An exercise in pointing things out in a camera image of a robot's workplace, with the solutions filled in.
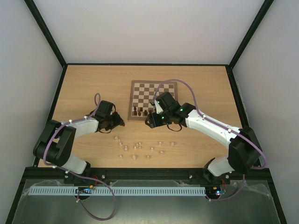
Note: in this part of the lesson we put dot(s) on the light blue slotted cable duct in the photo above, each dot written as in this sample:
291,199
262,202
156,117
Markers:
118,191

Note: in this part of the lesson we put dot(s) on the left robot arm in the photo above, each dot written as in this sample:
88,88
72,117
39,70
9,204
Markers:
55,143

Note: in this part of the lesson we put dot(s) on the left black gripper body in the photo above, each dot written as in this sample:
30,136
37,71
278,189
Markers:
113,122

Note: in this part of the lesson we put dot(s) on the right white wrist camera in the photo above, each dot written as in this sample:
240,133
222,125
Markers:
157,106

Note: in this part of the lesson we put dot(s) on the wooden chess board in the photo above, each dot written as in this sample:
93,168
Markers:
141,95

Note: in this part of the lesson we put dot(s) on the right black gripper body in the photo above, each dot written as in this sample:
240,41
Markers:
152,120

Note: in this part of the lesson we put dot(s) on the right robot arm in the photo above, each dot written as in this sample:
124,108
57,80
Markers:
242,144

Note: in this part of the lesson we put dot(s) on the black aluminium frame rail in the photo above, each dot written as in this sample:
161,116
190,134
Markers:
190,175

